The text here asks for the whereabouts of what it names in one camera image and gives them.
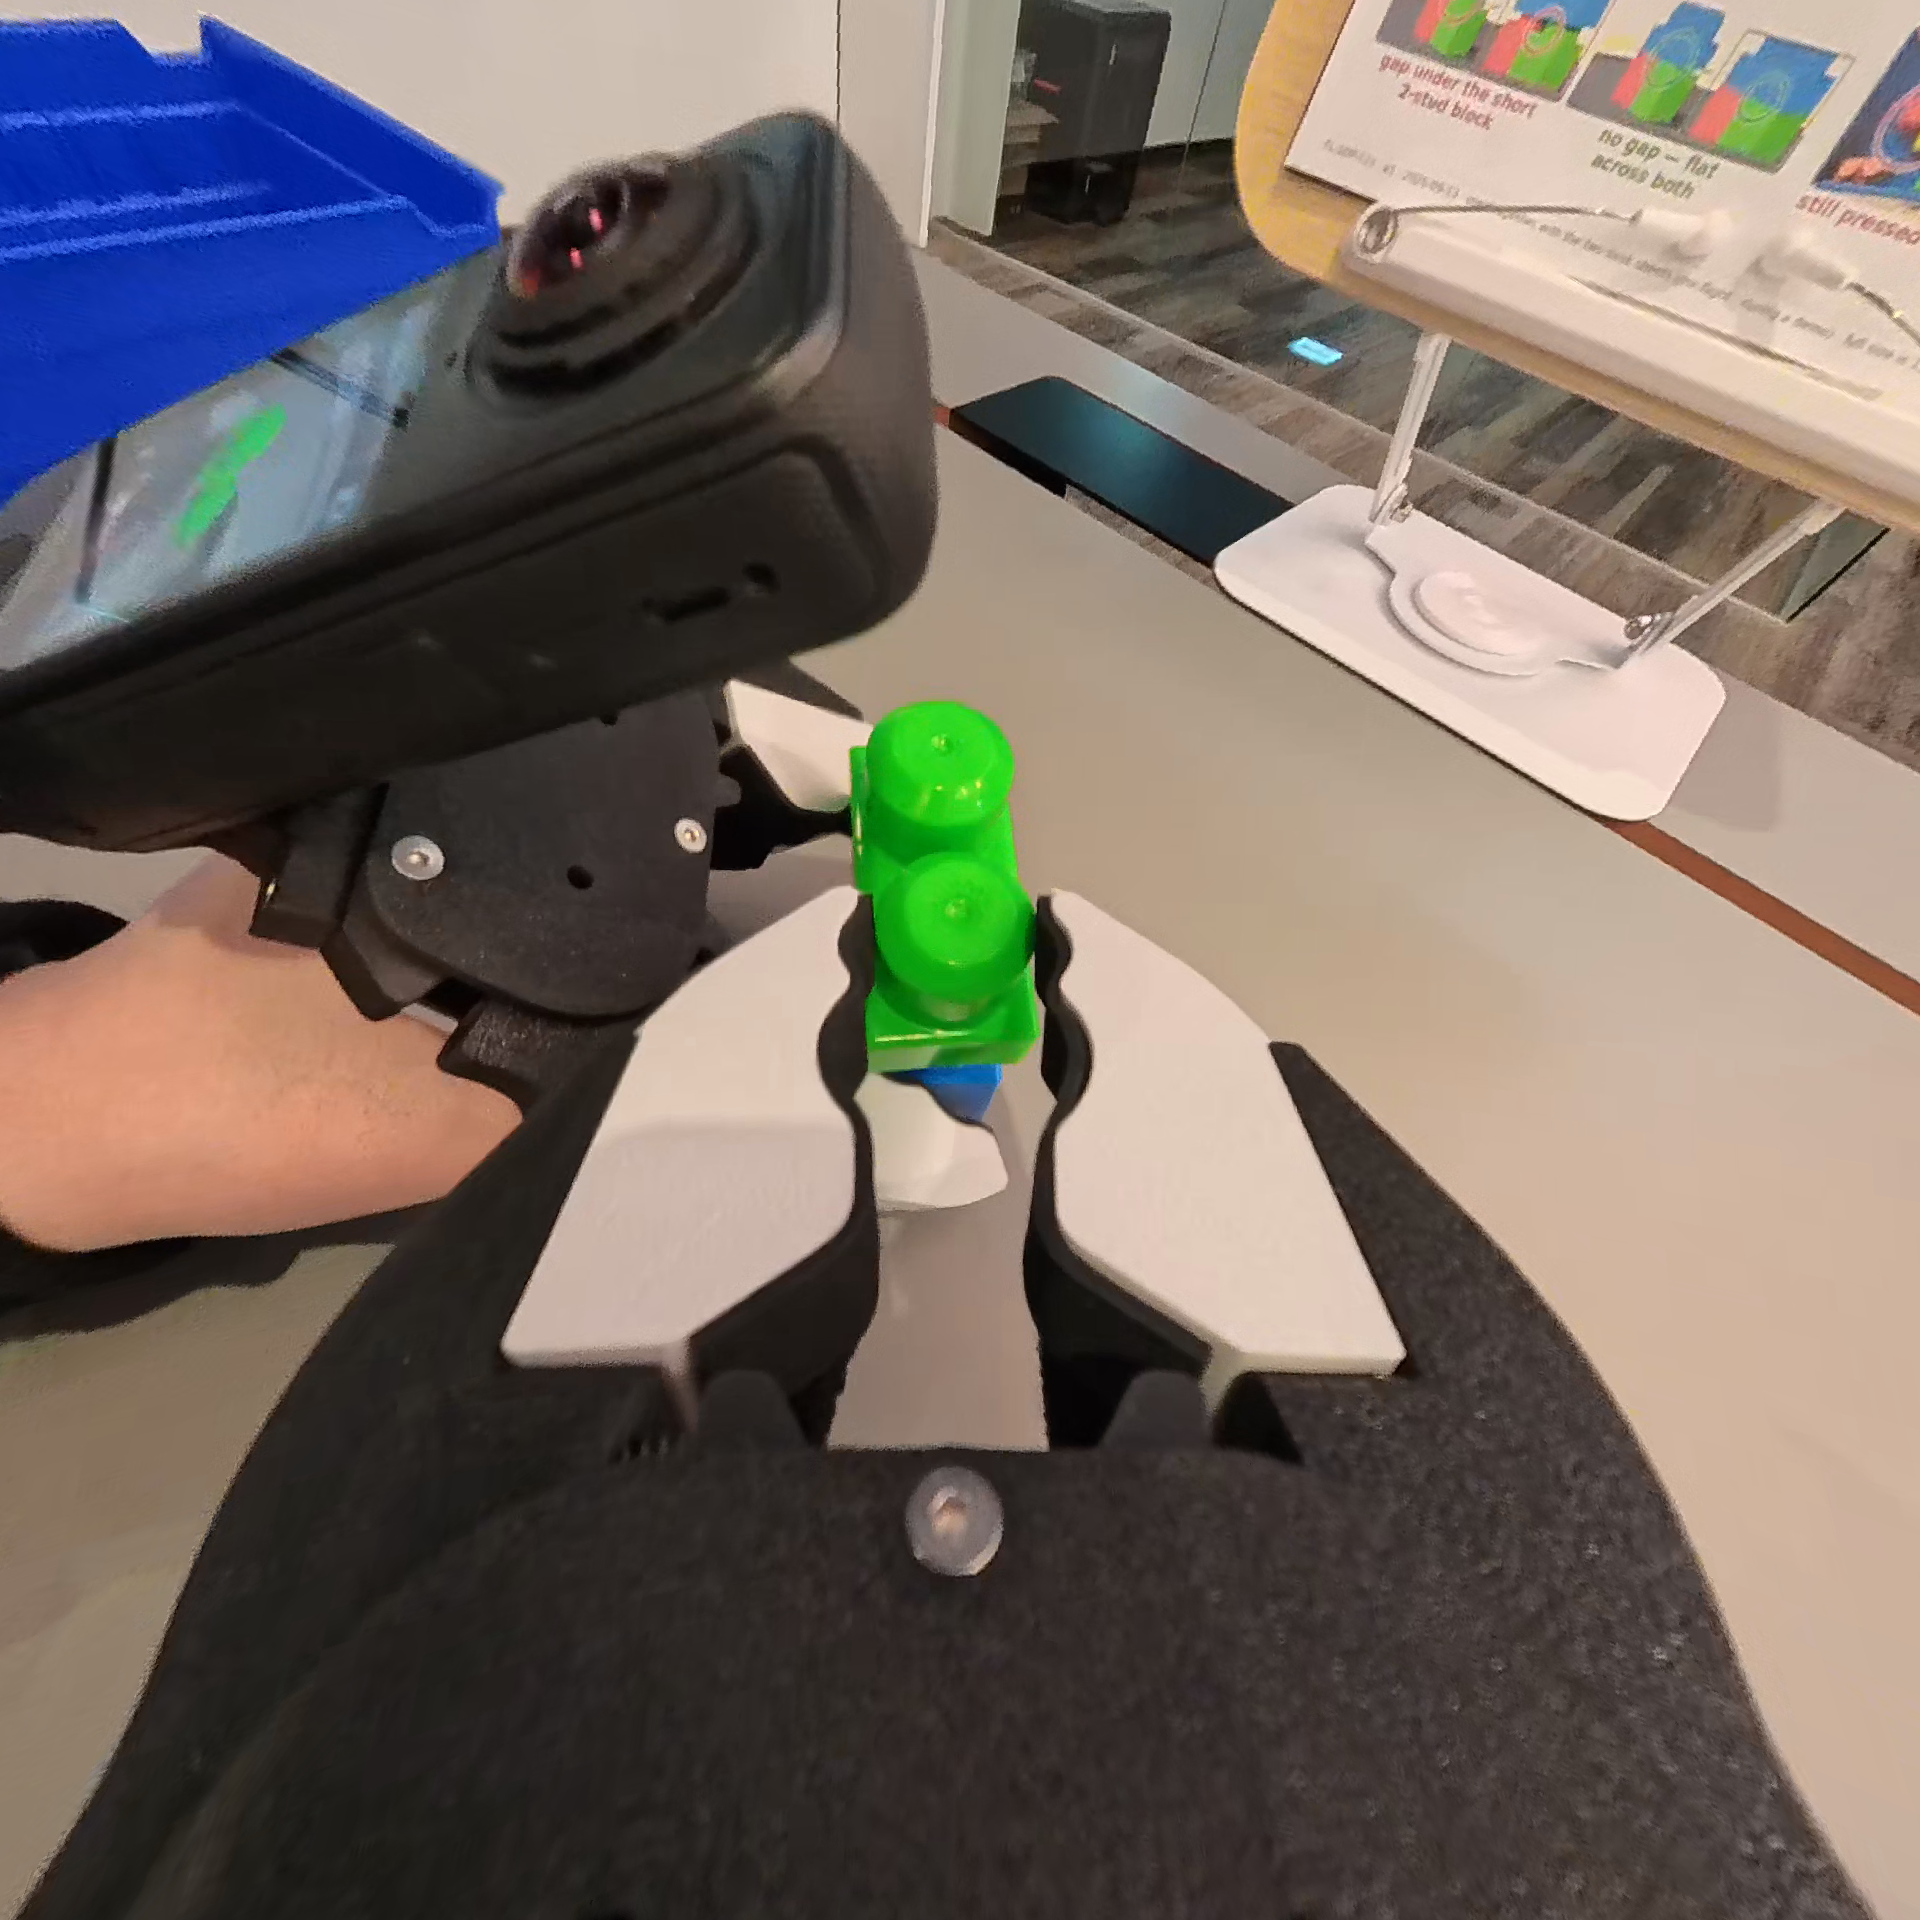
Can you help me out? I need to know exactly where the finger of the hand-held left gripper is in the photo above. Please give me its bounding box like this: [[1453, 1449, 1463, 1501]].
[[869, 1098, 1013, 1220], [720, 671, 879, 818]]

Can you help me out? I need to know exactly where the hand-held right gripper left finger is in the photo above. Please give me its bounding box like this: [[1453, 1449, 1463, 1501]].
[[503, 886, 895, 1375]]

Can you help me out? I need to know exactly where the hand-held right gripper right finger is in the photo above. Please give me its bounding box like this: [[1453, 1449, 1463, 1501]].
[[1024, 889, 1409, 1386]]

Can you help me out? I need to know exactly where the blue mega block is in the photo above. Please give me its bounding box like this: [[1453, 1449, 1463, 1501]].
[[899, 1056, 1010, 1134]]

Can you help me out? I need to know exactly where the green mega block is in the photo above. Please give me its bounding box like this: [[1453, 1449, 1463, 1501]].
[[848, 703, 1056, 1085]]

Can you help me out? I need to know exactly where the blue storage bin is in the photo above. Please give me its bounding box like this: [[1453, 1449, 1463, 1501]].
[[0, 15, 511, 500]]

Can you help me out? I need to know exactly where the person's left hand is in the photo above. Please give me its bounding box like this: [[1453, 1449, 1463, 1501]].
[[0, 895, 537, 1253]]

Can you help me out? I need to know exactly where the dark tablet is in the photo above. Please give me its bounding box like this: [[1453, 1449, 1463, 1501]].
[[944, 375, 1329, 576]]

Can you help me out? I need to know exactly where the black cabinet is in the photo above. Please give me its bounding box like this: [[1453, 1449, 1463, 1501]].
[[1016, 0, 1178, 231]]

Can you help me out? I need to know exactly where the instruction sheet board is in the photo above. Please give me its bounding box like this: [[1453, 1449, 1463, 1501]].
[[1235, 0, 1920, 544]]

